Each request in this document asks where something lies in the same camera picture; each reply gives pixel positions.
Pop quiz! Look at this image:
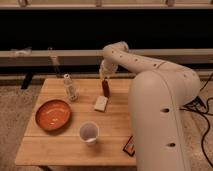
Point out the black cable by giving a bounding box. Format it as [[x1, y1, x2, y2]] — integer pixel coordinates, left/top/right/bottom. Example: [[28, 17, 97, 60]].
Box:
[[179, 71, 213, 168]]

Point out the wooden table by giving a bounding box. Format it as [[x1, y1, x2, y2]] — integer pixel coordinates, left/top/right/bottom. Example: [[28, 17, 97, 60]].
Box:
[[15, 79, 135, 166]]

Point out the dark red pepper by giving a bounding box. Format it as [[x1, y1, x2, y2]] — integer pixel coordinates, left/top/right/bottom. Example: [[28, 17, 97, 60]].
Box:
[[102, 79, 110, 98]]

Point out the orange bowl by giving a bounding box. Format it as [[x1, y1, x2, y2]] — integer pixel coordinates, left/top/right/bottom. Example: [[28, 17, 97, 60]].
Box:
[[35, 99, 72, 131]]

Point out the red snack packet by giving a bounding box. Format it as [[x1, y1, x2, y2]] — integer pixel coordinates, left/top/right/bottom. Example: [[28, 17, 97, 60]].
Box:
[[123, 137, 135, 157]]

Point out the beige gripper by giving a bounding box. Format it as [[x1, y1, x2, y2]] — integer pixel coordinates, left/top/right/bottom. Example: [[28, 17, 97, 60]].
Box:
[[99, 59, 118, 79]]

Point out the long grey bench rail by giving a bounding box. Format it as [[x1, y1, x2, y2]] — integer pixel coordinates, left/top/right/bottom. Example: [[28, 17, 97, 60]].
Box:
[[0, 49, 213, 67]]

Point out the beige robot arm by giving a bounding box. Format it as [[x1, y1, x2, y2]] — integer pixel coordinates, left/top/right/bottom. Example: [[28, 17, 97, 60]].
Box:
[[100, 42, 201, 171]]

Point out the clear plastic bottle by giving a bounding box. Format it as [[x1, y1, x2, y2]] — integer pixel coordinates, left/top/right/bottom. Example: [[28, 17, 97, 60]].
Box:
[[64, 74, 77, 101]]

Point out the beige sponge block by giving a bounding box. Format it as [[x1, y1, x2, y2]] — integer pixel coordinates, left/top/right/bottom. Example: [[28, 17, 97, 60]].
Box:
[[94, 96, 108, 112]]

